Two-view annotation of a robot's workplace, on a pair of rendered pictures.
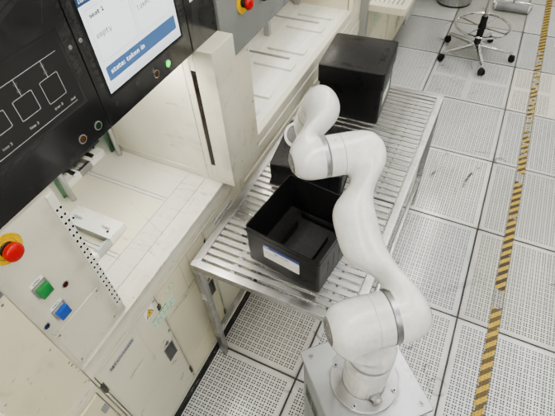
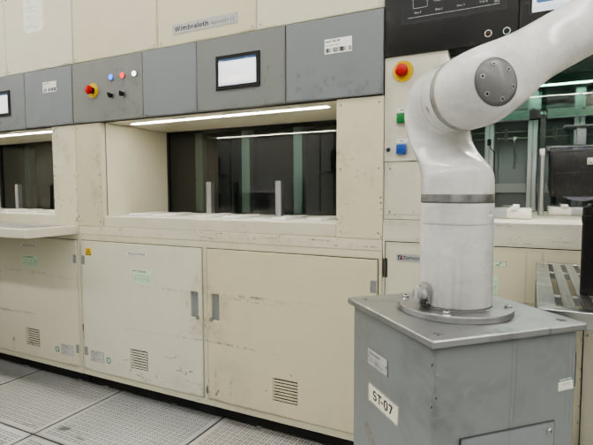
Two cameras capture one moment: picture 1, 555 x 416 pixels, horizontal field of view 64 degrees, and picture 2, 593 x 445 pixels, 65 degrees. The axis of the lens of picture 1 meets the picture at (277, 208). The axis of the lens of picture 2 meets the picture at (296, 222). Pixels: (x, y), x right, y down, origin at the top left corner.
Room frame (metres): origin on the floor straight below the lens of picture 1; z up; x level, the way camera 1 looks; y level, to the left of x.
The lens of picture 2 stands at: (0.14, -1.00, 0.97)
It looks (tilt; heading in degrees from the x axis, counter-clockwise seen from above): 4 degrees down; 88
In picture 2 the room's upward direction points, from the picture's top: straight up
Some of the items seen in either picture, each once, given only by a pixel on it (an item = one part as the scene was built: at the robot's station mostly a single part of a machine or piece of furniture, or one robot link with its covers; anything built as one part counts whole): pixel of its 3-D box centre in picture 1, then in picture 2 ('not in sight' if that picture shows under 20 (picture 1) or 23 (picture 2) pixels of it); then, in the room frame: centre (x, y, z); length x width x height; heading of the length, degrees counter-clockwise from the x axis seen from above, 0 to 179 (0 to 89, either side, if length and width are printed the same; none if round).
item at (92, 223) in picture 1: (80, 238); (499, 210); (0.92, 0.66, 0.89); 0.22 x 0.21 x 0.04; 61
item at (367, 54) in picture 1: (357, 78); not in sight; (1.74, -0.40, 0.89); 0.29 x 0.29 x 0.25; 65
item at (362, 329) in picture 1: (362, 334); (448, 133); (0.43, -0.17, 1.07); 0.19 x 0.12 x 0.24; 99
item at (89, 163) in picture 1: (65, 160); (578, 208); (1.31, 0.81, 0.89); 0.22 x 0.21 x 0.04; 61
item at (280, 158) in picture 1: (314, 153); not in sight; (1.32, -0.16, 0.83); 0.29 x 0.29 x 0.13; 68
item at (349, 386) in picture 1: (367, 366); (455, 255); (0.44, -0.21, 0.85); 0.19 x 0.19 x 0.18
